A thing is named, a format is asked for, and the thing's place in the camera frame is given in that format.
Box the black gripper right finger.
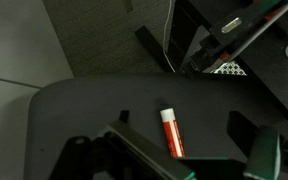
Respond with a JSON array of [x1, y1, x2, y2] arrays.
[[243, 127, 281, 180]]

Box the black mesh office chair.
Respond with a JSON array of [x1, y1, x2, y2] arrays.
[[23, 0, 288, 180]]

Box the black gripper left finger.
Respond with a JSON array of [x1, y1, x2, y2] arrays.
[[107, 121, 196, 180]]

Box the red whiteboard marker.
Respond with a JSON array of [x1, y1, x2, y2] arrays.
[[160, 108, 185, 158]]

